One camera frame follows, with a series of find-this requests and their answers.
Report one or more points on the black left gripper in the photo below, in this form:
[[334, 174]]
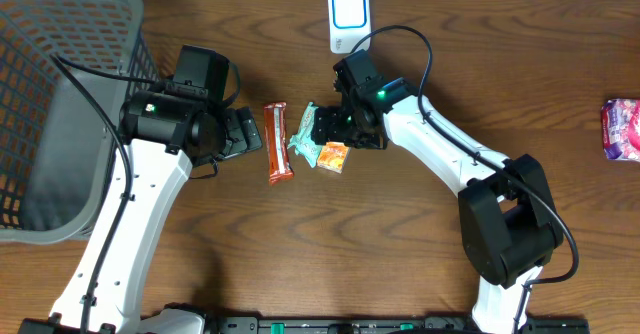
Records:
[[242, 132]]

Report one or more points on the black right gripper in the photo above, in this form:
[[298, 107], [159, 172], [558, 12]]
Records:
[[326, 127]]

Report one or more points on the small orange tissue pack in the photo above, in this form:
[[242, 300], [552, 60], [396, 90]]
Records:
[[333, 157]]

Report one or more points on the orange snack bar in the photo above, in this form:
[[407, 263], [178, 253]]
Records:
[[275, 137]]

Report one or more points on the teal wet wipes pack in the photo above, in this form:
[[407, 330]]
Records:
[[302, 141]]

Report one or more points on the purple noodle packet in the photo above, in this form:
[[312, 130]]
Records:
[[620, 129]]

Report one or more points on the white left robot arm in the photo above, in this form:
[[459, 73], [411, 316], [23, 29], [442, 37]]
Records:
[[164, 137]]

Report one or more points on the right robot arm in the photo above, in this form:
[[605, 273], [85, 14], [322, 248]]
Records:
[[506, 211]]

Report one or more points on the white barcode scanner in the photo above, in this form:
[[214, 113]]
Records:
[[349, 22]]

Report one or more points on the grey plastic basket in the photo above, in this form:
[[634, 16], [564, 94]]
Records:
[[67, 66]]

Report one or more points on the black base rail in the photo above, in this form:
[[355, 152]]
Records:
[[432, 324]]

